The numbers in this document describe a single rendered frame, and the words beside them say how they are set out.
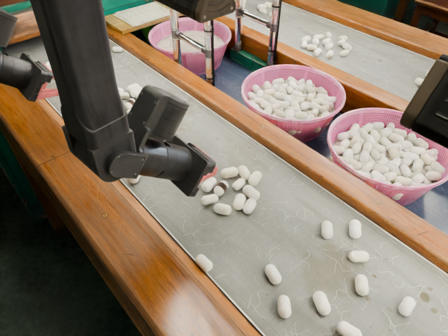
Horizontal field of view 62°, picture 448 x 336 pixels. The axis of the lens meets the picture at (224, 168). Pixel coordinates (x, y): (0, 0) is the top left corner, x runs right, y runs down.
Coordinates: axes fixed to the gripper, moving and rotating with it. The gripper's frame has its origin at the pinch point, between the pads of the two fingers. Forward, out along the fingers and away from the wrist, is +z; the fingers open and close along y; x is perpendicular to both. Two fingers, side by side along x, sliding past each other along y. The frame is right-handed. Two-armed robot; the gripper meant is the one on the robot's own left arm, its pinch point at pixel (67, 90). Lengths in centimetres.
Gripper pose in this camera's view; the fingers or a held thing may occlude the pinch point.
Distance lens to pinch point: 89.9
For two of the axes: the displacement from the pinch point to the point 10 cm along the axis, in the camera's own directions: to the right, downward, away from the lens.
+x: -5.1, 8.4, 2.0
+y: -6.5, -5.3, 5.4
